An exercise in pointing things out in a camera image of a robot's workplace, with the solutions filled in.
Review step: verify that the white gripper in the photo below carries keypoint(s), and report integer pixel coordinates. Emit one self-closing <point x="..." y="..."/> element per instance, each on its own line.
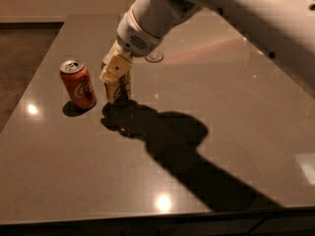
<point x="134" y="39"/>

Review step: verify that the orange soda can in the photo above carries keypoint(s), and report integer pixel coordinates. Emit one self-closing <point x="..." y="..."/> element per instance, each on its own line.
<point x="119" y="92"/>

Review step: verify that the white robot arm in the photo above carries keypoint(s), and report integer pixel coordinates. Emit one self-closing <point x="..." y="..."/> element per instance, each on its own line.
<point x="283" y="30"/>

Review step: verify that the red coke can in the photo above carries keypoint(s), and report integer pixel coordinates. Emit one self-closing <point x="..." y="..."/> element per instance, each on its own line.
<point x="77" y="81"/>

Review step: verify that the clear plastic water bottle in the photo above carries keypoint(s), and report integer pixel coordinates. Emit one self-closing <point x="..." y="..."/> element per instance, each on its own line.
<point x="156" y="55"/>

